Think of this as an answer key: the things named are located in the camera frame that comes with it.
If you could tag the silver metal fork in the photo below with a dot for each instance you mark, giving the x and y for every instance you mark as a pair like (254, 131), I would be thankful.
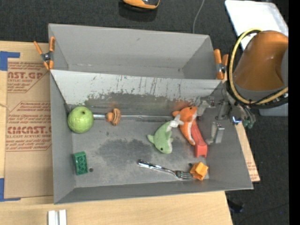
(161, 169)

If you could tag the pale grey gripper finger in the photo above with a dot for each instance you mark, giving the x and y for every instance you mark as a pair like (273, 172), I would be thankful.
(204, 105)
(218, 133)

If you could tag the red flat block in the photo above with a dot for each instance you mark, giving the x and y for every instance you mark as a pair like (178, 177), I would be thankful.
(200, 146)

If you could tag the green plush dolphin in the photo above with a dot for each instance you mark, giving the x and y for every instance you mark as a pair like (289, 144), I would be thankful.
(164, 138)

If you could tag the small orange toy figure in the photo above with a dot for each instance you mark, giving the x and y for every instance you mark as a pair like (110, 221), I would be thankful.
(113, 116)

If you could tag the green toy building brick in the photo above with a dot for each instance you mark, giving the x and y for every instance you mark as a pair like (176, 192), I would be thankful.
(80, 163)

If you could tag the orange plush dolphin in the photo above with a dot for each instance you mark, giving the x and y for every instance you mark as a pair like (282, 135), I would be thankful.
(188, 121)

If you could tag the grey metal bin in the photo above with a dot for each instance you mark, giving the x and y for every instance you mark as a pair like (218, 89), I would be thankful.
(131, 149)

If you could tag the orange crumpled cup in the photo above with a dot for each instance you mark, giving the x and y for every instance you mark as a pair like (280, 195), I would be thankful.
(199, 170)

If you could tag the brown cardboard board red print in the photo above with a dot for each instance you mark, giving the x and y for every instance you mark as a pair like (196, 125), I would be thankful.
(28, 163)

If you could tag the green toy apple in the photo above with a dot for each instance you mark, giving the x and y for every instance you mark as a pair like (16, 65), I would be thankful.
(80, 119)

